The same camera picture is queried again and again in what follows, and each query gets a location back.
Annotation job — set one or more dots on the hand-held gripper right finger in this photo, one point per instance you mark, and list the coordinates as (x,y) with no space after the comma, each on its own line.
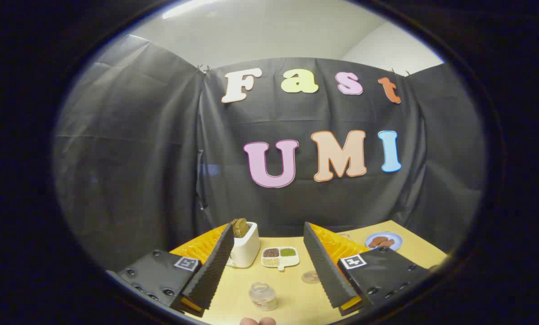
(323,266)

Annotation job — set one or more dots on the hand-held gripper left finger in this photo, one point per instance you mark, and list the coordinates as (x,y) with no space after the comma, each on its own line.
(213,271)

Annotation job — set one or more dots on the small clear glass bottle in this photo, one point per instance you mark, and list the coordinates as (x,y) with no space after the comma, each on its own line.
(263,298)

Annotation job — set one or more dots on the white toaster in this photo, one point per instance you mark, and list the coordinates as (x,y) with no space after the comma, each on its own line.
(246,250)

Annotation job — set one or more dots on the wooden table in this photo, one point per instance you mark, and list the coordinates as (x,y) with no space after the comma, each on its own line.
(296,298)

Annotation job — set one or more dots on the white divided dish with beans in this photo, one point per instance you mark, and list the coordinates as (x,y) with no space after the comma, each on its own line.
(280,257)

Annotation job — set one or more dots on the brown bread slice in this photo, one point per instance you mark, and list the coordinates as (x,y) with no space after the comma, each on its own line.
(241,228)

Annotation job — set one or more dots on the brown food piece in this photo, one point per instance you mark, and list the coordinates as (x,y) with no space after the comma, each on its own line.
(377,241)
(388,244)

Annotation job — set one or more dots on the blue plate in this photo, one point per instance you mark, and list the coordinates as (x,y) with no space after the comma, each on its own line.
(396,238)

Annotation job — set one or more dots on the black backdrop cloth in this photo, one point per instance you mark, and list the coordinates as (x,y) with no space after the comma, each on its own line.
(152,158)

